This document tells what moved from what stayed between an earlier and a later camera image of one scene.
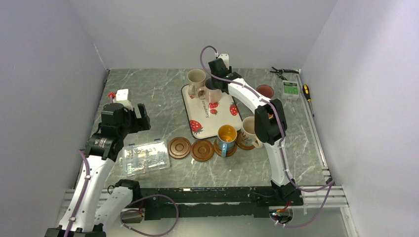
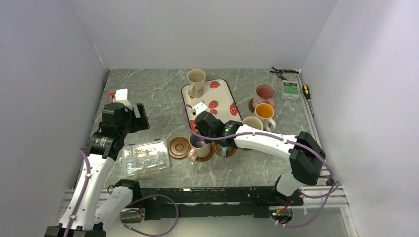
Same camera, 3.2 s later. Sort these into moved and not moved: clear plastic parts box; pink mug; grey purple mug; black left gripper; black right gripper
Moved: grey purple mug; black right gripper
Not moved: black left gripper; clear plastic parts box; pink mug
